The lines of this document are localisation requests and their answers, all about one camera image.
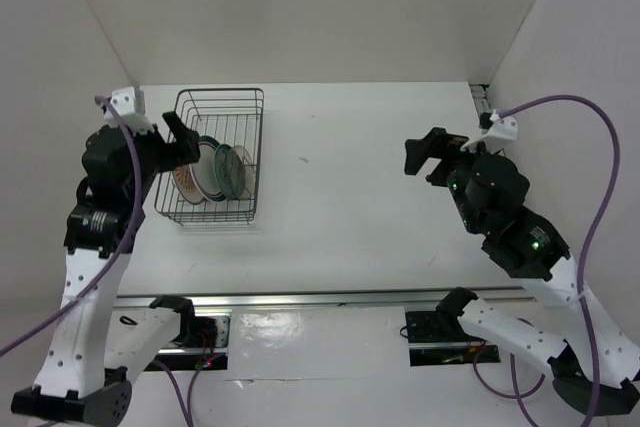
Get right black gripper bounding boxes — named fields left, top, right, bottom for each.
left=402, top=125, right=500, bottom=232

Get orange sunburst plate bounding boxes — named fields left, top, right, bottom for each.
left=171, top=165, right=205, bottom=205

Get green red rimmed plate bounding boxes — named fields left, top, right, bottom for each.
left=191, top=135, right=225, bottom=202

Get blue patterned plate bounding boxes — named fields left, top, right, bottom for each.
left=214, top=144, right=246, bottom=200

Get clear glass plate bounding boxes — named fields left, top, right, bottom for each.
left=233, top=145, right=257, bottom=201

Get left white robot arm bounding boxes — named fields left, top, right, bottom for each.
left=1, top=86, right=217, bottom=426

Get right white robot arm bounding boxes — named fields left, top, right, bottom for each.
left=404, top=127, right=639, bottom=417

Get grey wire dish rack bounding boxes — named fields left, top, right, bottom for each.
left=154, top=87, right=265, bottom=227

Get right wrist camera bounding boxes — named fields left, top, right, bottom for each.
left=460, top=111, right=518, bottom=153

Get aluminium frame rail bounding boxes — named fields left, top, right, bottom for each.
left=112, top=82, right=551, bottom=309

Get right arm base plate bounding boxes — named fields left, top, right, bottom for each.
left=399, top=310, right=501, bottom=367

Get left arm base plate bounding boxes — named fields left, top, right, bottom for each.
left=155, top=314, right=231, bottom=372

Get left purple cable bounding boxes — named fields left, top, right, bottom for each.
left=0, top=95, right=201, bottom=427

